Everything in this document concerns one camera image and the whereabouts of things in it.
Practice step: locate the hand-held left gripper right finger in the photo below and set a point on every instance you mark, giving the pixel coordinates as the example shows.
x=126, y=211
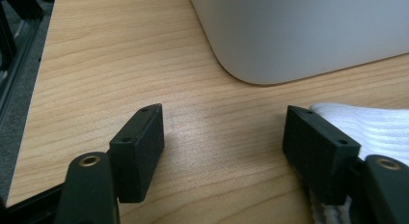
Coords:
x=316, y=153

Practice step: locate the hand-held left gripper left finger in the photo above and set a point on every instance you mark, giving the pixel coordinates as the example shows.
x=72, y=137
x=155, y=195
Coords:
x=138, y=153

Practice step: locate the white sock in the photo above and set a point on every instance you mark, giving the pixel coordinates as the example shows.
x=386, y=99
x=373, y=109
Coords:
x=379, y=130

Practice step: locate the white compartment box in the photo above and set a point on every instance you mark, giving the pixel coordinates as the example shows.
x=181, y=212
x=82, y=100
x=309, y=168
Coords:
x=289, y=34

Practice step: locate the black metal stand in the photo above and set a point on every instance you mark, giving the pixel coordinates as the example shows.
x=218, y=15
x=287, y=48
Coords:
x=22, y=5

